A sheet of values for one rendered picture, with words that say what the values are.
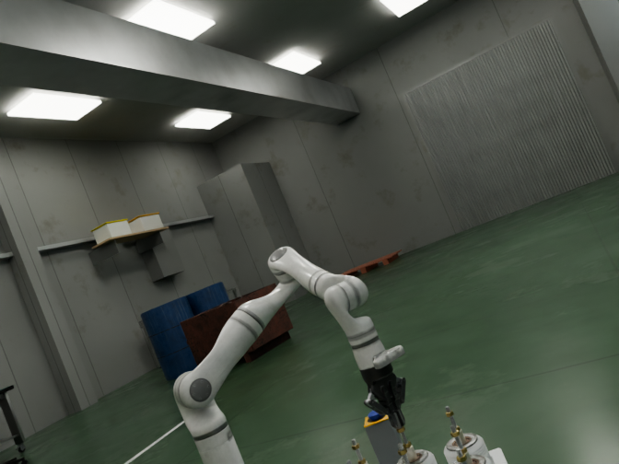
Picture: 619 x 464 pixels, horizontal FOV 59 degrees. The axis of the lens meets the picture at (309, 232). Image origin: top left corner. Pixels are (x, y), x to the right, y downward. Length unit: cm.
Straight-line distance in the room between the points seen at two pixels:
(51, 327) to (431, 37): 878
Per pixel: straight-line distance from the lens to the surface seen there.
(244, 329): 145
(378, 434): 153
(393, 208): 1200
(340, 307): 126
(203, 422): 145
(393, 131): 1196
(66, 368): 851
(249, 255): 1206
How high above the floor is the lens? 79
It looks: 2 degrees up
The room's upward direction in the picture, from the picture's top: 23 degrees counter-clockwise
